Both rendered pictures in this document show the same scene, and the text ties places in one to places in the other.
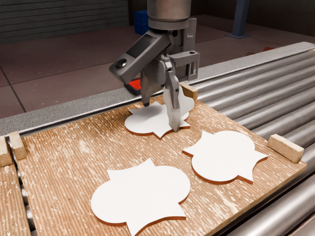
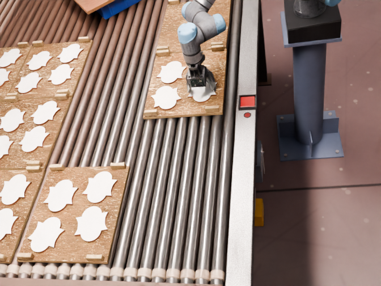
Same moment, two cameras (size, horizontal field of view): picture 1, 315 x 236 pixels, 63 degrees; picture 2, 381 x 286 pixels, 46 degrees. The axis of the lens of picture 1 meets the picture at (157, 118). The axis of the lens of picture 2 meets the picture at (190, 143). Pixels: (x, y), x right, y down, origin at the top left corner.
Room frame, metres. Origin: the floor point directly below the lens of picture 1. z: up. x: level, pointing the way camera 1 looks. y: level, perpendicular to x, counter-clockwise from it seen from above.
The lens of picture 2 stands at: (1.54, -0.99, 2.32)
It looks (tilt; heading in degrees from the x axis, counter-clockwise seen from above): 49 degrees down; 142
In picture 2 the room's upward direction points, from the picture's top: 17 degrees counter-clockwise
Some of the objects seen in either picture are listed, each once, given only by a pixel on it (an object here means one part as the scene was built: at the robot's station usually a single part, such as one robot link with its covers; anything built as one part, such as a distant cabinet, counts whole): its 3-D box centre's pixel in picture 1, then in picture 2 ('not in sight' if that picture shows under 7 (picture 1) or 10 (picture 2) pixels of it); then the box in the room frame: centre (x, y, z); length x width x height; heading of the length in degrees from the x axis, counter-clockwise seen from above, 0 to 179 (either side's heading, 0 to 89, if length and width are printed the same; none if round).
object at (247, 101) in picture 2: (141, 85); (247, 102); (0.67, 0.05, 0.92); 0.06 x 0.06 x 0.01; 33
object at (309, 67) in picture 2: not in sight; (309, 87); (0.60, 0.67, 0.43); 0.38 x 0.38 x 0.87; 36
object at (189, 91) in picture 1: (188, 91); (212, 109); (0.58, -0.08, 0.95); 0.06 x 0.02 x 0.03; 34
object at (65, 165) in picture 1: (150, 155); (186, 82); (0.36, 0.01, 0.93); 0.41 x 0.35 x 0.02; 124
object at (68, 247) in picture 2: not in sight; (75, 209); (0.42, -0.74, 0.94); 0.41 x 0.35 x 0.04; 123
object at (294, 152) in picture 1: (284, 147); (151, 112); (0.35, -0.22, 0.95); 0.06 x 0.02 x 0.03; 34
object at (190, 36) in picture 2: not in sight; (189, 38); (0.48, -0.02, 1.24); 0.09 x 0.08 x 0.11; 69
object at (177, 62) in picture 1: (170, 51); (196, 70); (0.48, -0.02, 1.08); 0.09 x 0.08 x 0.12; 124
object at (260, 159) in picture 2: not in sight; (251, 162); (0.78, -0.12, 0.77); 0.14 x 0.11 x 0.18; 123
